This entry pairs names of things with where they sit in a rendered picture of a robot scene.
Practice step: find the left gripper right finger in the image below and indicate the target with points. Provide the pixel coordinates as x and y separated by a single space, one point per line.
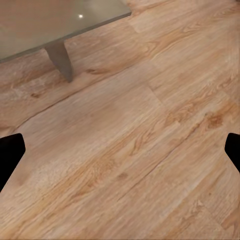
232 149

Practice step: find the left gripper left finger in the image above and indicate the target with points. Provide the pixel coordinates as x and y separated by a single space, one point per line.
12 148

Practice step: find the coffee table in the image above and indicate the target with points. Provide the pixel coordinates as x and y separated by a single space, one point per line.
30 25

